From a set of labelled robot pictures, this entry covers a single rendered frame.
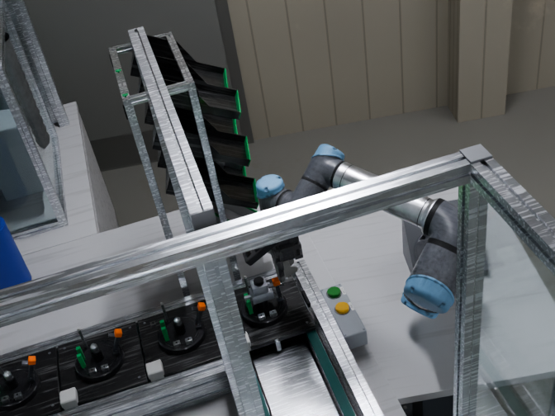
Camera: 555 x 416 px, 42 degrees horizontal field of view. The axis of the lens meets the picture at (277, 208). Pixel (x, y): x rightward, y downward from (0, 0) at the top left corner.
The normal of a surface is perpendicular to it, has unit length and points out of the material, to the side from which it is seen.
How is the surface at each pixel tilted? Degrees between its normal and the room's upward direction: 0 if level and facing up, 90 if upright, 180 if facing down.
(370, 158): 0
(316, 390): 0
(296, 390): 0
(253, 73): 90
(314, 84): 90
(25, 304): 90
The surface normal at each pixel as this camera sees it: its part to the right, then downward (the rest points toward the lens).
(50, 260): -0.14, -0.77
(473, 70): 0.11, 0.61
